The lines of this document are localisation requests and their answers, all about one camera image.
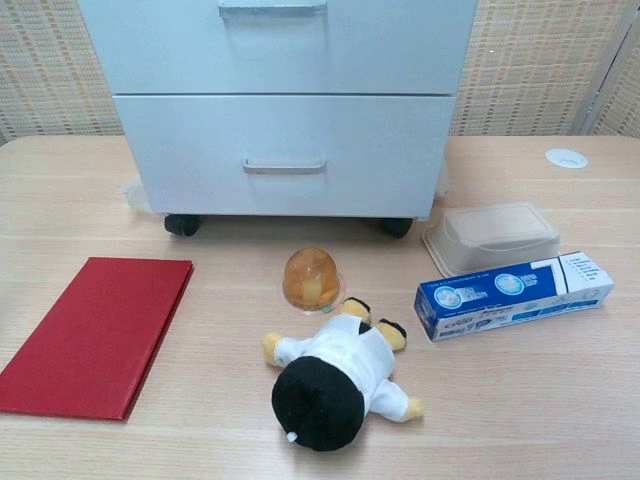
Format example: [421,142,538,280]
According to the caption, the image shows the beige plastic food container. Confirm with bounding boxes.
[421,200,562,278]

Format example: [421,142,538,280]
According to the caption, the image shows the clear plastic bag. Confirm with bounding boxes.
[121,178,151,214]

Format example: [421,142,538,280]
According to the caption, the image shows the plush doll in white shirt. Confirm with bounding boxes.
[260,296,427,449]

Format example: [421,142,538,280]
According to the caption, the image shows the black caster wheel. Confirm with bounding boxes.
[381,217,414,240]
[164,213,203,238]

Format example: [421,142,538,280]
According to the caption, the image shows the white desk cable grommet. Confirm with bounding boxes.
[544,147,591,170]

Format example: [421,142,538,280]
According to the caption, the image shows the blue white toothpaste box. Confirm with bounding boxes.
[413,249,617,344]

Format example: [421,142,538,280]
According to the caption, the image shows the orange fruit jelly cup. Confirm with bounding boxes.
[278,246,348,316]

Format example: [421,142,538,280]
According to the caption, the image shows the grey metal drawer cabinet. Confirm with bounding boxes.
[78,0,479,224]

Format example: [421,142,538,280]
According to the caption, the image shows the red folder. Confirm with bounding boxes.
[0,256,195,423]

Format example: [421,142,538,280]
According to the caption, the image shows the grey drawer with short handle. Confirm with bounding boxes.
[112,93,458,219]

